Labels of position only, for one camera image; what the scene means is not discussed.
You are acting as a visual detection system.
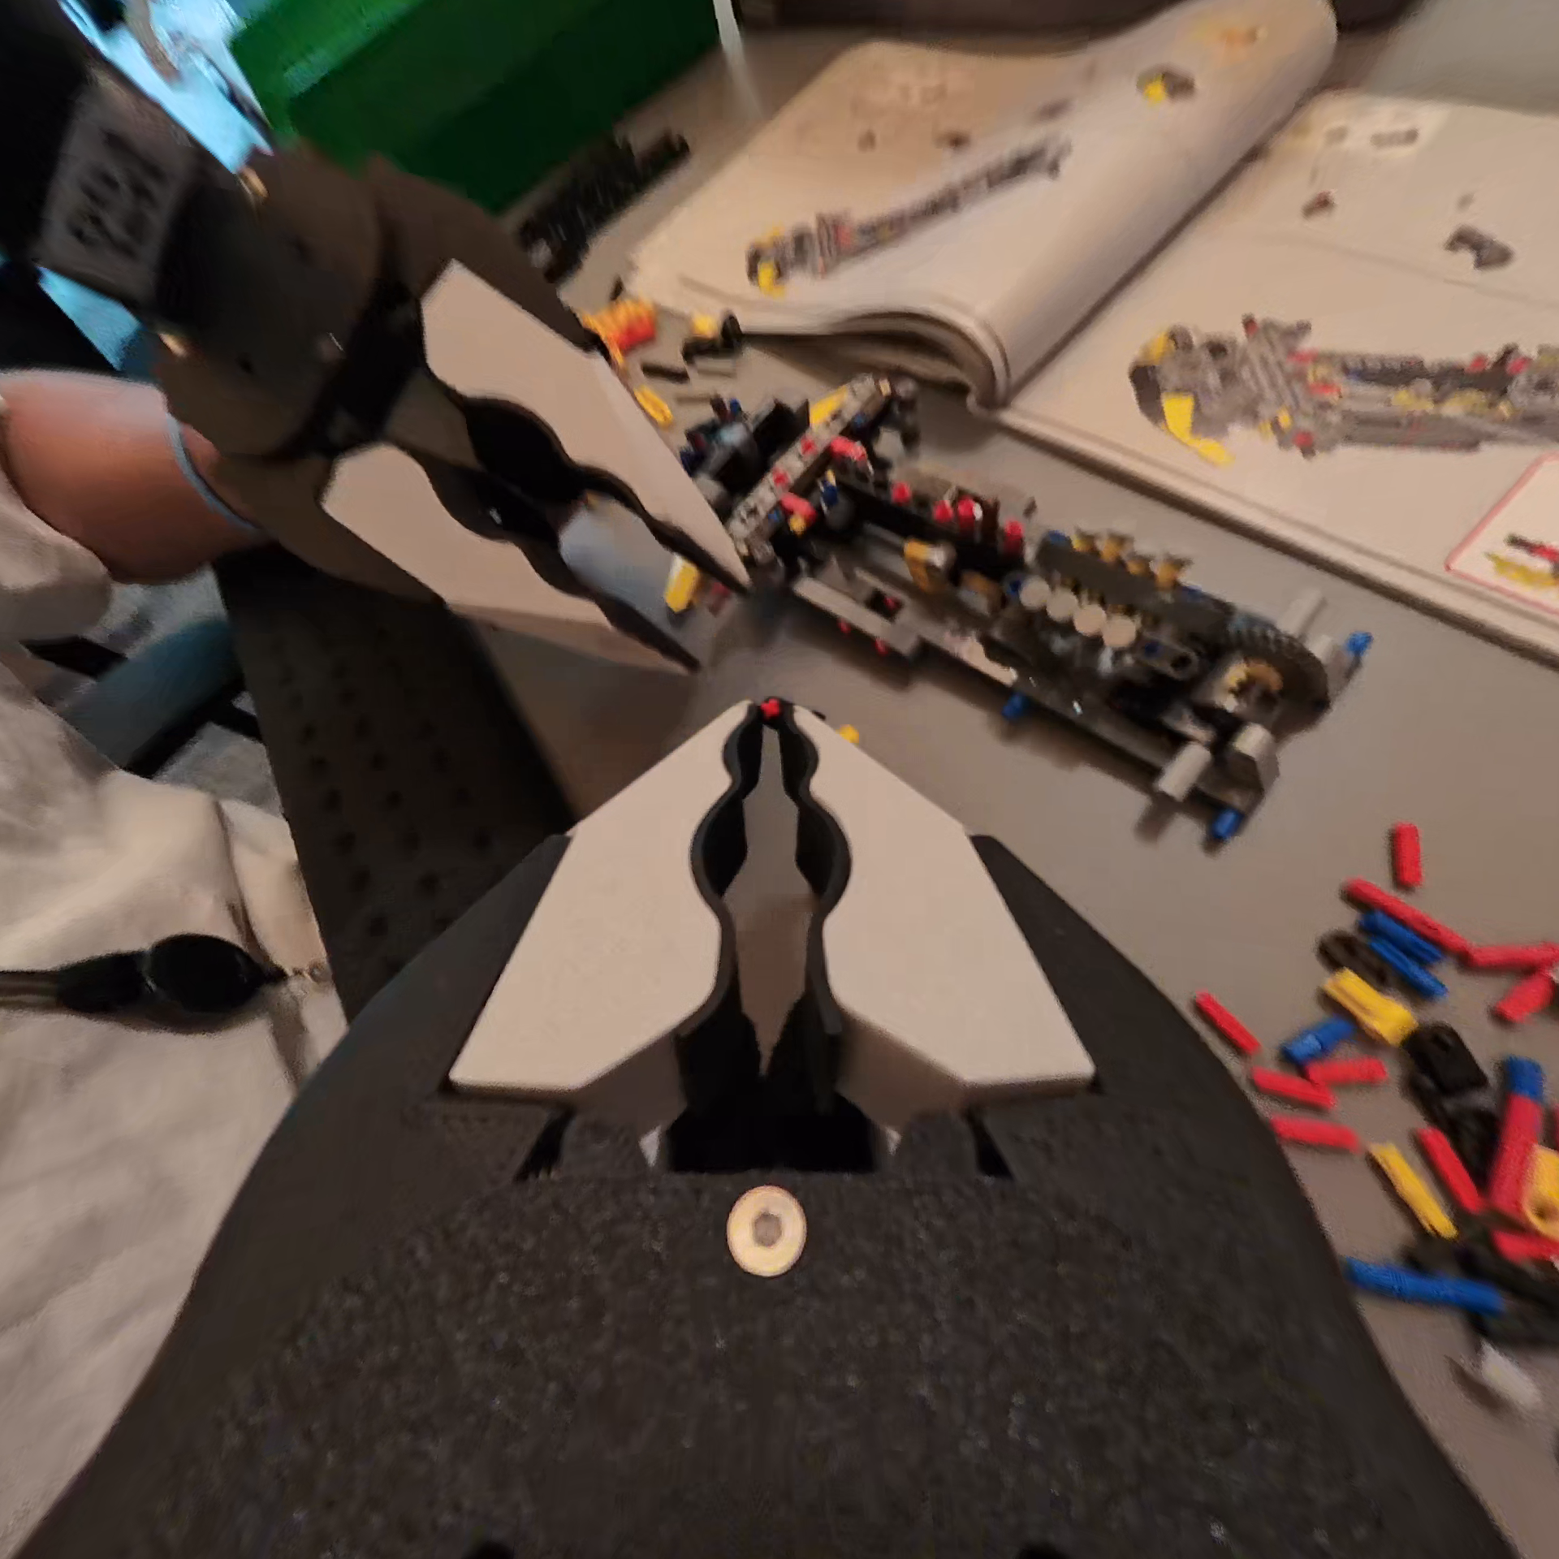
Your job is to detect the person's left forearm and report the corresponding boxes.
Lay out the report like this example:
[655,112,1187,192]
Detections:
[0,373,260,588]

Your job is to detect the lego car chassis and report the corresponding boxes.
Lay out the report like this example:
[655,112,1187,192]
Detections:
[671,373,1378,846]

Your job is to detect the grey lego block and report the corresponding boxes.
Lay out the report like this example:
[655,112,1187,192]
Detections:
[561,501,706,616]

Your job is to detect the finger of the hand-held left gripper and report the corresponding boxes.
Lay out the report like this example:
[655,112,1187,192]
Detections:
[418,259,752,602]
[320,439,706,677]

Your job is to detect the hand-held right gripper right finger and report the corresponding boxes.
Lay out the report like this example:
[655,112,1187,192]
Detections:
[767,700,1098,1131]

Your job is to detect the lego instruction booklet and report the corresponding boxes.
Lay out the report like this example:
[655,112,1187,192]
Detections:
[624,0,1559,668]

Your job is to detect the pile of yellow lego pieces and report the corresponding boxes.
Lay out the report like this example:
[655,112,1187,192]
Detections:
[574,294,675,428]

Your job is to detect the grey white lego piece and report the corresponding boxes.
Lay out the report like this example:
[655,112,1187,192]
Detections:
[1459,1338,1551,1414]

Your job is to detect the row of black lego beams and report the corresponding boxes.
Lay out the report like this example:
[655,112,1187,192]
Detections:
[518,128,693,281]

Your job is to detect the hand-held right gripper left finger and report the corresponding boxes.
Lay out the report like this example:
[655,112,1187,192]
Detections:
[449,700,773,1141]

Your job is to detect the blue wristband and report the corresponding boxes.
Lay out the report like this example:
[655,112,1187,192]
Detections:
[163,414,270,537]

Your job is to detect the green plastic bin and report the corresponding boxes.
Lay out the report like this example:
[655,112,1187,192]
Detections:
[227,0,720,221]

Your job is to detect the pile of red blue lego pieces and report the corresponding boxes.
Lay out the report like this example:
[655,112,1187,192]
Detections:
[1189,820,1559,1349]

